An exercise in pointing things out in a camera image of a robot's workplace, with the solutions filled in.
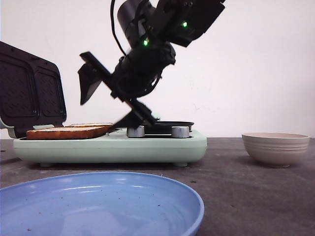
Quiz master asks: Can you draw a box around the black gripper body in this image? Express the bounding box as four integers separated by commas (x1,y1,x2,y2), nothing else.
80,42,176,125

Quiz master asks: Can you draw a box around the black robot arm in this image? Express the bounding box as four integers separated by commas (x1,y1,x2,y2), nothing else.
78,0,225,129

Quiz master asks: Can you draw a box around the breakfast maker hinged lid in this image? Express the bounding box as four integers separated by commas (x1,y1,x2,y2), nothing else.
0,42,66,139

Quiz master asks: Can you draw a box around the beige ribbed bowl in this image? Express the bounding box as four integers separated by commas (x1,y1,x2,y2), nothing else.
242,132,310,167

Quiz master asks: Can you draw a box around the mint green breakfast maker base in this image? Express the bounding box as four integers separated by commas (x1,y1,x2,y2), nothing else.
13,129,207,166

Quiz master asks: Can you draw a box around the blue plate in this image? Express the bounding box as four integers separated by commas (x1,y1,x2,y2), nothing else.
0,172,205,236

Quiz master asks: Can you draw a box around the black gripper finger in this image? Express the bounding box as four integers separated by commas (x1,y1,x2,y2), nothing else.
78,63,101,105
109,109,145,130

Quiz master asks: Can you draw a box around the silver control knob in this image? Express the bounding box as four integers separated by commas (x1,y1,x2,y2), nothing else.
126,125,145,138
171,126,190,139

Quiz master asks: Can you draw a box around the right silver control knob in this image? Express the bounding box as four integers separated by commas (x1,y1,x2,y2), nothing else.
171,126,190,139

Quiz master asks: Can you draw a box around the black round frying pan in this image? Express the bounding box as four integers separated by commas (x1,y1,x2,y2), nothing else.
142,121,194,135

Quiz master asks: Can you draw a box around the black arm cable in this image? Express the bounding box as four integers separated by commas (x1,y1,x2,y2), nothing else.
110,0,127,56

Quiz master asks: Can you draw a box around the bread slice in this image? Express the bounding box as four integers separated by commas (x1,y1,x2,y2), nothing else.
26,126,109,140
68,122,113,127

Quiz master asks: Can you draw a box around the left silver control knob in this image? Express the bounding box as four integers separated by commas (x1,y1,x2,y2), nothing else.
126,125,145,138

